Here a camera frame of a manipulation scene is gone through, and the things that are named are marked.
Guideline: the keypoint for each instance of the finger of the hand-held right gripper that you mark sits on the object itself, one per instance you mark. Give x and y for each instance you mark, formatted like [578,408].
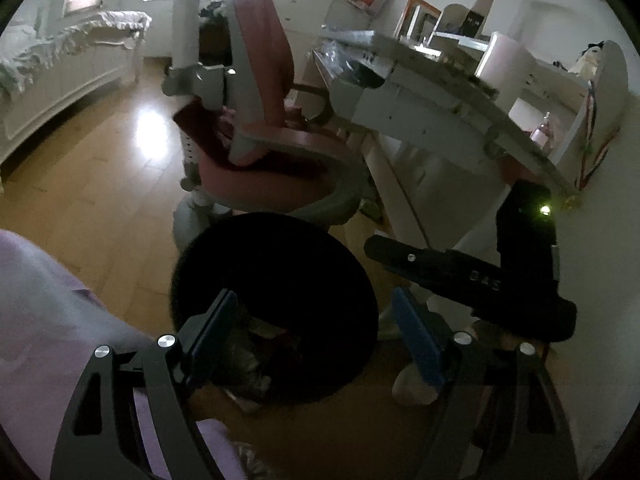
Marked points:
[410,265]

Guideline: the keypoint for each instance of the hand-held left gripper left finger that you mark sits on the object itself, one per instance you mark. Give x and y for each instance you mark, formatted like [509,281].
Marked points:
[215,330]

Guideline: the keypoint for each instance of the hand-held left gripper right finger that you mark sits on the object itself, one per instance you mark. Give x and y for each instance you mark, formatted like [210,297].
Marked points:
[420,342]

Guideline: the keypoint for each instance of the black bin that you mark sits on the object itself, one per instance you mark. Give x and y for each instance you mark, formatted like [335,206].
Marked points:
[300,270]

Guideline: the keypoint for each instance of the medal with ribbon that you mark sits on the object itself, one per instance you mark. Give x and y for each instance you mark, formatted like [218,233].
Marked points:
[592,160]

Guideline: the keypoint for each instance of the pink bottle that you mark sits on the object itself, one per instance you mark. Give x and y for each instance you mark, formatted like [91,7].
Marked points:
[541,132]

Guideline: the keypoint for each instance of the white study desk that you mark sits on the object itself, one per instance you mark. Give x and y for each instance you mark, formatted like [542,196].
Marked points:
[425,100]

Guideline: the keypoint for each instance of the purple tablecloth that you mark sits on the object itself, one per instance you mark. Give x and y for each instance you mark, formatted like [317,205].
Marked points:
[50,310]

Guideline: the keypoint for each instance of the white shelf panel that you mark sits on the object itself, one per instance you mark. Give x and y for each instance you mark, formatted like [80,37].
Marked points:
[612,90]

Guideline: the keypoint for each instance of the pale pink roll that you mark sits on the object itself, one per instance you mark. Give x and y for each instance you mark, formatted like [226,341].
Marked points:
[510,60]

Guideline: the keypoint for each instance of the small doll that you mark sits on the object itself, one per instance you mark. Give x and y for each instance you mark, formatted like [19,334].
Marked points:
[590,57]

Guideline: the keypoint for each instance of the orange framed picture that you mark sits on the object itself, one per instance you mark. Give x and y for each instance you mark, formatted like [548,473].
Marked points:
[417,15]

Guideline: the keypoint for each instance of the pink and grey chair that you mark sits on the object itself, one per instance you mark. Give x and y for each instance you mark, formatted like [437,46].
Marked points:
[260,40]

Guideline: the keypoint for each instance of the white dresser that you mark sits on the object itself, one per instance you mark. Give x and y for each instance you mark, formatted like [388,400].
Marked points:
[320,10]

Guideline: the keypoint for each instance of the white bed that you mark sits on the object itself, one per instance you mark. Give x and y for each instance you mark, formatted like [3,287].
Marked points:
[60,92]

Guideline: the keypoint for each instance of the dark bag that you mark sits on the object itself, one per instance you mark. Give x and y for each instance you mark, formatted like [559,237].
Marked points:
[215,25]

